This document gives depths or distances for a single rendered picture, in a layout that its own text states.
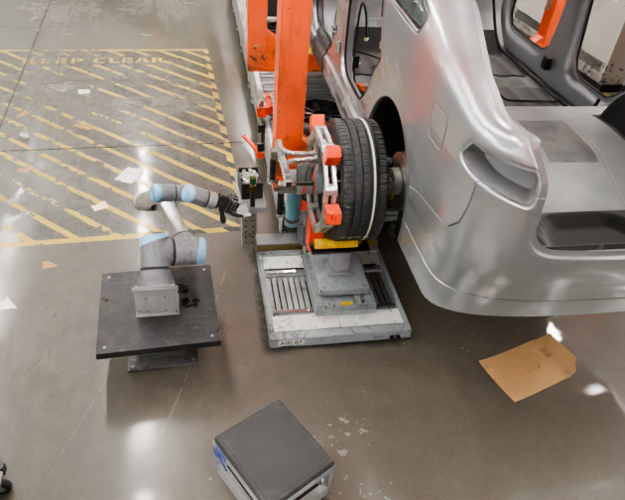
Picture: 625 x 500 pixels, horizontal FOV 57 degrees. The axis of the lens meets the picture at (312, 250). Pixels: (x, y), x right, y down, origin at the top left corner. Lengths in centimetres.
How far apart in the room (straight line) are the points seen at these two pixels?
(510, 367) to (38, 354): 262
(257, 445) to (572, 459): 160
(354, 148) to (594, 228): 129
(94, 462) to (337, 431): 116
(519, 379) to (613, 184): 118
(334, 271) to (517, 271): 142
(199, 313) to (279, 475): 103
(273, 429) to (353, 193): 117
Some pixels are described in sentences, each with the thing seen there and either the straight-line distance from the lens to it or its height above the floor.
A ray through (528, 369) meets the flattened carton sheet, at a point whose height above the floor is 1.
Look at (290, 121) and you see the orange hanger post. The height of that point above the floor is 100.
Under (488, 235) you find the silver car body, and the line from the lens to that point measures 229.
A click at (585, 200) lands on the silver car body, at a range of 338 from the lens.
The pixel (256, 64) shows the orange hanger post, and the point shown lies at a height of 58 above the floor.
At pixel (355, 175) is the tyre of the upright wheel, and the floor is 104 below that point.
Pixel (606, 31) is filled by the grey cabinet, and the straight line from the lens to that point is 768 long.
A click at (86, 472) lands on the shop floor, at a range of 300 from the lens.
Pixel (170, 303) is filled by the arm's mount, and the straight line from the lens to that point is 309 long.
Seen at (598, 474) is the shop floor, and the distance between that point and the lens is 334.
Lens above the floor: 250
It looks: 38 degrees down
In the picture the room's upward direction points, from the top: 6 degrees clockwise
